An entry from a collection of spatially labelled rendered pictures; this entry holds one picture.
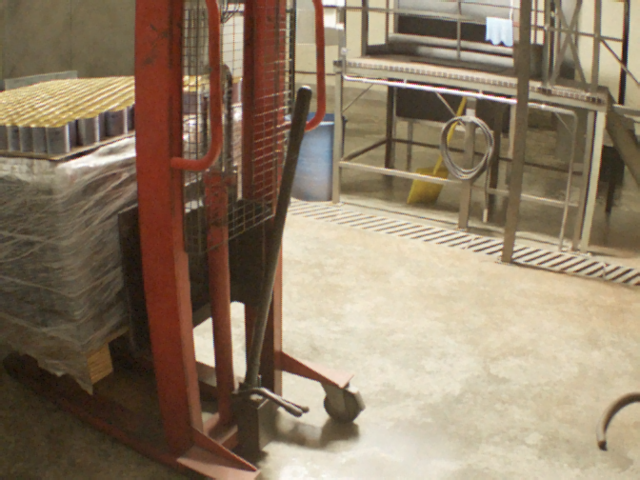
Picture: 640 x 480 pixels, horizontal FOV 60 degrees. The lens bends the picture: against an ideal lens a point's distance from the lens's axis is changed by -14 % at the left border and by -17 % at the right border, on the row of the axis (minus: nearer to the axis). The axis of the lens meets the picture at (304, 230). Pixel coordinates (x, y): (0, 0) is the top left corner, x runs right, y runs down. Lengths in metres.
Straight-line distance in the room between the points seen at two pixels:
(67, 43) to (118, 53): 0.72
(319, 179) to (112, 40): 2.09
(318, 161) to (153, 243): 3.15
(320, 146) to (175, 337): 3.12
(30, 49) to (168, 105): 4.77
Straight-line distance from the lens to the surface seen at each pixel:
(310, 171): 4.81
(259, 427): 2.17
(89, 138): 1.76
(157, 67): 1.60
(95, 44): 5.49
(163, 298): 1.79
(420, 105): 5.83
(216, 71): 1.49
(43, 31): 6.10
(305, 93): 1.67
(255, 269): 2.19
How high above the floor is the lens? 1.51
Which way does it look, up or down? 21 degrees down
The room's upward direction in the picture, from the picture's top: 1 degrees clockwise
